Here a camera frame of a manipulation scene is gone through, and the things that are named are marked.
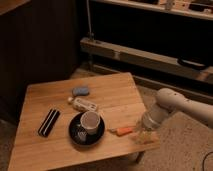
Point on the white paper cup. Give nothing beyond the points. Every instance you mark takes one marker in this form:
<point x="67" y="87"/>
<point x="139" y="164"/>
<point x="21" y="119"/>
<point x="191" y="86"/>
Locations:
<point x="90" y="122"/>

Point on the blue sponge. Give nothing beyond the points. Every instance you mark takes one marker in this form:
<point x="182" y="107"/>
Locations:
<point x="80" y="91"/>

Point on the metal fork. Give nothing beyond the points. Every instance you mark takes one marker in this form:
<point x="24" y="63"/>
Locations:
<point x="82" y="134"/>

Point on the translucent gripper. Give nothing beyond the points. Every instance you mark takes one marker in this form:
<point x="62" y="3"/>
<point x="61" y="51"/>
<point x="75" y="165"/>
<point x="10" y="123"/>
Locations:
<point x="143" y="136"/>

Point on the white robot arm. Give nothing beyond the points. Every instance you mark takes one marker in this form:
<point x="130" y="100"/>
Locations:
<point x="167" y="103"/>

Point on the metal pole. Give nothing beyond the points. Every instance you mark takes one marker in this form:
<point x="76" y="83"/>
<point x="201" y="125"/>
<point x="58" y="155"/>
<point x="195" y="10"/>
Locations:
<point x="91" y="35"/>

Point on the black handle on shelf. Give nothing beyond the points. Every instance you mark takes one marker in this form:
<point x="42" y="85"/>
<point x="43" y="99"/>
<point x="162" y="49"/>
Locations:
<point x="192" y="65"/>

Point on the wooden table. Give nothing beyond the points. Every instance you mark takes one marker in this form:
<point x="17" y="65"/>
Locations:
<point x="43" y="141"/>

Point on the orange pepper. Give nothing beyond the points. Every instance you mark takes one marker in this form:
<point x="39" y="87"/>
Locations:
<point x="122" y="131"/>

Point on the black round plate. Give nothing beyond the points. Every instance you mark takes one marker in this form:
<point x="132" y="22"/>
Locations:
<point x="90" y="139"/>

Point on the long wooden shelf beam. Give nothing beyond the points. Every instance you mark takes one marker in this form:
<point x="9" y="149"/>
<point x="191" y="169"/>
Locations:
<point x="145" y="59"/>

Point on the black white striped box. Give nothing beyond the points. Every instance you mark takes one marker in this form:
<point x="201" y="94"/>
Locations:
<point x="48" y="123"/>

